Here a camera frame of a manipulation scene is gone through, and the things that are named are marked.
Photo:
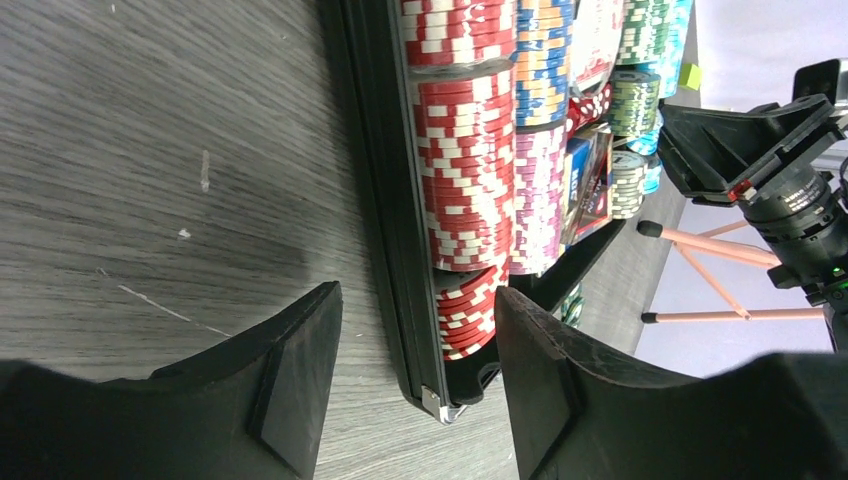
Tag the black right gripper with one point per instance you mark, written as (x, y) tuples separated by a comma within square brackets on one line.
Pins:
[(764, 160)]

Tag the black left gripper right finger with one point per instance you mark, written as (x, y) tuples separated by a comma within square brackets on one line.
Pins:
[(580, 409)]

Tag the card deck in case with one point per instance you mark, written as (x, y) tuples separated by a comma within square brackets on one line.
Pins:
[(586, 184)]

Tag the green 20 chip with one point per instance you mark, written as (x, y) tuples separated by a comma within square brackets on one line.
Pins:
[(572, 307)]

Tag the red playing card box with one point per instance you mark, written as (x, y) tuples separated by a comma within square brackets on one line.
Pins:
[(596, 37)]

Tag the red 100 chip stack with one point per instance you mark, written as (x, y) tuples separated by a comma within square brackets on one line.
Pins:
[(465, 308)]

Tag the purple white chip roll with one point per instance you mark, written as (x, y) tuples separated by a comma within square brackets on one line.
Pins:
[(539, 163)]

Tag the green chip row in case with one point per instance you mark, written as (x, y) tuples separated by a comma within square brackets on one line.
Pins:
[(645, 30)]

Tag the row of red dice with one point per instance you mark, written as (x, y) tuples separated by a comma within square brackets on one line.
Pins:
[(585, 111)]

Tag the red chip row in case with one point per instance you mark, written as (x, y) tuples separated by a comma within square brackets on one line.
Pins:
[(455, 32)]

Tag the blue-orange chip row in case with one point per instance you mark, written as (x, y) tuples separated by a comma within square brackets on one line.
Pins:
[(542, 61)]

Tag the green block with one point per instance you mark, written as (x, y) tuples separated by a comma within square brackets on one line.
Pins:
[(690, 77)]

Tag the red white chip roll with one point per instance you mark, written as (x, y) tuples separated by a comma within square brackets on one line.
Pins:
[(465, 146)]

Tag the green chip stack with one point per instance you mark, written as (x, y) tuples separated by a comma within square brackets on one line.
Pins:
[(634, 102)]

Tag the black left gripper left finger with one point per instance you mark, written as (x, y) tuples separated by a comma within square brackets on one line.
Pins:
[(250, 407)]

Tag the black poker set case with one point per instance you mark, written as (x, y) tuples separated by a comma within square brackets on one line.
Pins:
[(369, 64)]

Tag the grey chip row in case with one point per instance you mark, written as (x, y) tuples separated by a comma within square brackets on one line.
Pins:
[(628, 176)]

